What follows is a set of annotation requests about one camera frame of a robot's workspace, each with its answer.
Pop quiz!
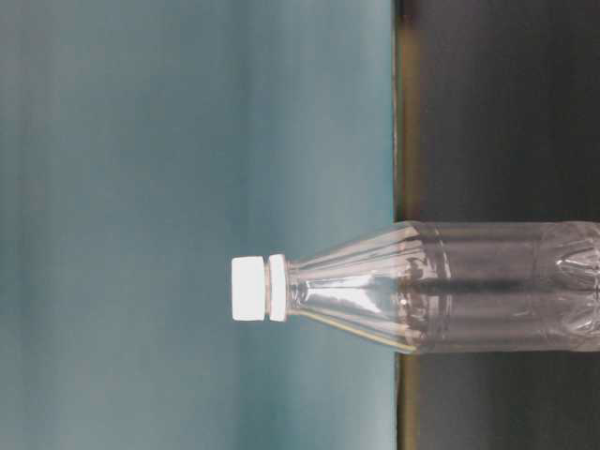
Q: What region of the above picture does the white bottle cap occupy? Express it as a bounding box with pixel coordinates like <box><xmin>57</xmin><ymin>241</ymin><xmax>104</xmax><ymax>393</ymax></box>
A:
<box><xmin>231</xmin><ymin>256</ymin><xmax>266</xmax><ymax>322</ymax></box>

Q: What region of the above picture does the clear plastic bottle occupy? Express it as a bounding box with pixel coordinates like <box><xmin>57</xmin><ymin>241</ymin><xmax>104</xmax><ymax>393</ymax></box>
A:
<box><xmin>268</xmin><ymin>221</ymin><xmax>599</xmax><ymax>354</ymax></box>

